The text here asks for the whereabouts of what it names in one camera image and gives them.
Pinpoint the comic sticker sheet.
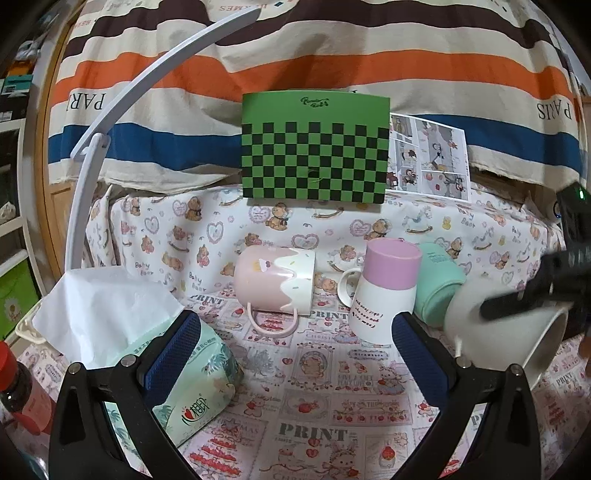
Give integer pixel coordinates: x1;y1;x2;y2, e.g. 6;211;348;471
387;113;471;202

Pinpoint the white ceramic cup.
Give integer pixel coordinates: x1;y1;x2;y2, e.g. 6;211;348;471
444;278;568;388

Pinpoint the striped Paris blanket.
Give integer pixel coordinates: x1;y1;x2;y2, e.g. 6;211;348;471
47;0;584;194

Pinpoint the pink drip-glaze mug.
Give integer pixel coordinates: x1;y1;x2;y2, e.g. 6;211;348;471
233;245;315;338

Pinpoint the pink and white cup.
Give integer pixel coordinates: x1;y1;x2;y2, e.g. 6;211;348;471
338;238;423;345

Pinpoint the green checkered box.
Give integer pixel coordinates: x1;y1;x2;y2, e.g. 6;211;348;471
240;90;390;205

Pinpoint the red cap bottle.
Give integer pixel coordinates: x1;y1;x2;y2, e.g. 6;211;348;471
0;341;55;436

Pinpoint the white shelf unit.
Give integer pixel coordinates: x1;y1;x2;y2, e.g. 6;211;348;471
1;39;45;340

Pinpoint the mint green mug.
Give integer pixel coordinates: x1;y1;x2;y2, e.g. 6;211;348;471
414;243;466;329

